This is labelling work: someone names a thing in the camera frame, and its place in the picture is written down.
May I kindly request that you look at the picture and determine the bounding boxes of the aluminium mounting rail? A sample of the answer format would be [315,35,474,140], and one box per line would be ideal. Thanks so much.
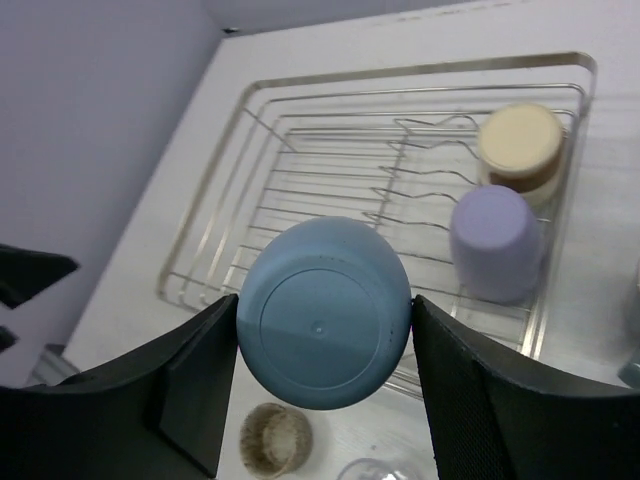
[26,344,80,387]

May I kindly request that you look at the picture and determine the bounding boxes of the steel wire dish rack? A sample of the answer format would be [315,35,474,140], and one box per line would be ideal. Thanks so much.
[157,52,597,395]

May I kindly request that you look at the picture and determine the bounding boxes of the lavender plastic tumbler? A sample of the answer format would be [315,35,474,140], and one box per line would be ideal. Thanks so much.
[449,185,544,303]

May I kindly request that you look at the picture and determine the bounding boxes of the small clear glass cup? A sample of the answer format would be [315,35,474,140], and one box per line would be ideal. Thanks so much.
[337,457,422,480]

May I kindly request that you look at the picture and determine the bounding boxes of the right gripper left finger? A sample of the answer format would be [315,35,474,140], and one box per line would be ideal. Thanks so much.
[1,295,238,479]

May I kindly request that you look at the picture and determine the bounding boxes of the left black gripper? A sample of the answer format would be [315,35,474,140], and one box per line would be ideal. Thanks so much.
[0,244,79,353]

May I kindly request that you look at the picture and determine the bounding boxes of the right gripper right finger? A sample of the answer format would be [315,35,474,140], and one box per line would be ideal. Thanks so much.
[412,296,639,479]

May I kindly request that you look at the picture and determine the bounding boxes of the speckled beige small cup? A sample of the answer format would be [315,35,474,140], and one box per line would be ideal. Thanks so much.
[239,403,313,479]

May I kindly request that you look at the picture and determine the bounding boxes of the cream and brown cup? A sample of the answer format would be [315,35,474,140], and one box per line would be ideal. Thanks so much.
[477,103,565,208]

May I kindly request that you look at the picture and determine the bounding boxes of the light blue plastic tumbler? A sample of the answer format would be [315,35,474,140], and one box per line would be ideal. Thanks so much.
[236,217,412,410]

